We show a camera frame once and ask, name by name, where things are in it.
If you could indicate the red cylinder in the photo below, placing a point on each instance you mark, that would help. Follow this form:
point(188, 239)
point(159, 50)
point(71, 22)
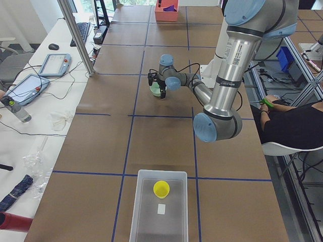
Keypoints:
point(14, 222)

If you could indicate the purple cloth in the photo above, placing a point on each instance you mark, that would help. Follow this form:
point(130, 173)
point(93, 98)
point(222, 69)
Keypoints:
point(170, 8)

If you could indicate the black box device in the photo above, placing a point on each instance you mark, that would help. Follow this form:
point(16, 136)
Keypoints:
point(100, 35)

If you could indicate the crumpled white tissue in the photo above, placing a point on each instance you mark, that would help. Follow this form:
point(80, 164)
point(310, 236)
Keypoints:
point(60, 119)

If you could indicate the green handled tool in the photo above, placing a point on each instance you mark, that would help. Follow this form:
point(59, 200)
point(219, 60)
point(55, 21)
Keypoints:
point(264, 101)

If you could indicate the far teach pendant tablet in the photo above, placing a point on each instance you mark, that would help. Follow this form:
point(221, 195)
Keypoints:
point(55, 65)

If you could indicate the white label in bin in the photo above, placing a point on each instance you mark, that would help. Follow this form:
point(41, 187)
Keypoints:
point(161, 209)

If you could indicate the coral pink bin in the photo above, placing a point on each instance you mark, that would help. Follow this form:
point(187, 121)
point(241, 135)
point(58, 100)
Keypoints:
point(160, 15)

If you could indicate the clear water bottle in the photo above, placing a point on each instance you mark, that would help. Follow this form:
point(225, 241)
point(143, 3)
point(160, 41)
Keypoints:
point(16, 109)

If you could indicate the crumpled clear plastic wrap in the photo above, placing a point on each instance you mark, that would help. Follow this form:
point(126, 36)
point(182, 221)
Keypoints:
point(40, 170)

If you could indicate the translucent white plastic bin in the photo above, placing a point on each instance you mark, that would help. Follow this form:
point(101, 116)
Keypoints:
point(156, 218)

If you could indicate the folded blue umbrella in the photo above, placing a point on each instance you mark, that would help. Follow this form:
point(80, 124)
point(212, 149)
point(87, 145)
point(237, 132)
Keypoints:
point(16, 192)

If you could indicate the seated person in black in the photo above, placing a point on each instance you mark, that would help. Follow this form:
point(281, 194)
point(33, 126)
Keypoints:
point(296, 127)

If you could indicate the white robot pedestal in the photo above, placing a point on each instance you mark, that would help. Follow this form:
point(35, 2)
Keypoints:
point(209, 72)

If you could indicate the black computer mouse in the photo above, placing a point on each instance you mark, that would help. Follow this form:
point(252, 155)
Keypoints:
point(53, 46)

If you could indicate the teach pendant tablet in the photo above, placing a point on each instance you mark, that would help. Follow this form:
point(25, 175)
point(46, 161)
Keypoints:
point(55, 65)
point(28, 89)

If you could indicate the mint green bowl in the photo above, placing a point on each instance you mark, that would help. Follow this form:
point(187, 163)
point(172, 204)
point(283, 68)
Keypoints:
point(155, 89)

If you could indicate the near teach pendant tablet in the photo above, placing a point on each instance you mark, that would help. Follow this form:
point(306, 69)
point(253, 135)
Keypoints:
point(28, 89)

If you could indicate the black keyboard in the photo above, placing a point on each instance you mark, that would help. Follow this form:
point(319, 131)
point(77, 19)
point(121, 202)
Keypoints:
point(83, 28)

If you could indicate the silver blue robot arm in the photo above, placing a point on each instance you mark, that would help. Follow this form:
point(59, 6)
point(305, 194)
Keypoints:
point(249, 23)

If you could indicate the white chair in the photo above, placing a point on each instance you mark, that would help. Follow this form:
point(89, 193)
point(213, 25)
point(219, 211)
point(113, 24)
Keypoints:
point(276, 149)

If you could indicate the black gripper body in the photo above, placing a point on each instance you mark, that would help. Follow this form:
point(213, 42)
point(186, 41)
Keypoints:
point(161, 87)

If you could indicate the yellow plastic cup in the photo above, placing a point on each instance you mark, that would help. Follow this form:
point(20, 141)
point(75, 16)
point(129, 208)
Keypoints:
point(161, 189)

